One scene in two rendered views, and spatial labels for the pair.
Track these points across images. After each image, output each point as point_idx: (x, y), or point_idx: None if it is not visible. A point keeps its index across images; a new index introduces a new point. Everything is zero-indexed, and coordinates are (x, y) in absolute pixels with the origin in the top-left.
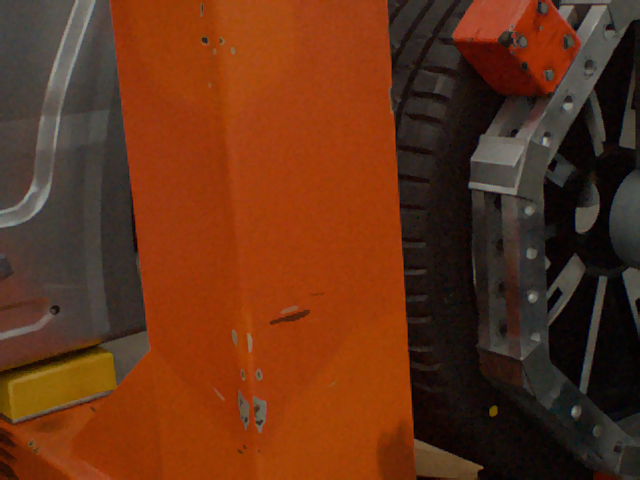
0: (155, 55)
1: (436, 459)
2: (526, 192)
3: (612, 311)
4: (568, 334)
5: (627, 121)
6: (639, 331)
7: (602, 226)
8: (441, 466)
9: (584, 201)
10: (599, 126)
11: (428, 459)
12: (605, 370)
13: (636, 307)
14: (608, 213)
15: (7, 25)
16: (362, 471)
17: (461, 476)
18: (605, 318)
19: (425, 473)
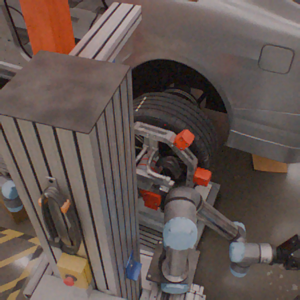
0: None
1: (262, 159)
2: None
3: (185, 165)
4: (180, 163)
5: (161, 143)
6: (163, 171)
7: (163, 153)
8: (260, 161)
9: (223, 144)
10: (230, 134)
11: (261, 158)
12: (169, 172)
13: (163, 168)
14: (165, 153)
15: None
16: None
17: (256, 167)
18: (183, 165)
19: (254, 160)
